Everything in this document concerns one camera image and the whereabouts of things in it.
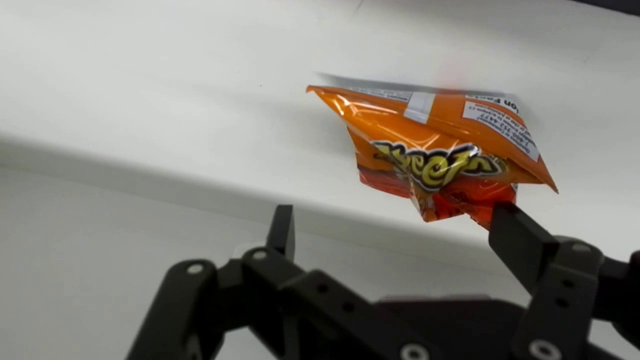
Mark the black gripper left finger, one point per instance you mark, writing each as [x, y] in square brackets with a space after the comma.
[266, 312]

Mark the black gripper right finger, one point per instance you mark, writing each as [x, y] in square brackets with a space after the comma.
[561, 287]

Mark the orange Cheetos snack packet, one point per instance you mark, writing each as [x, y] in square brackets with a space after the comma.
[452, 132]

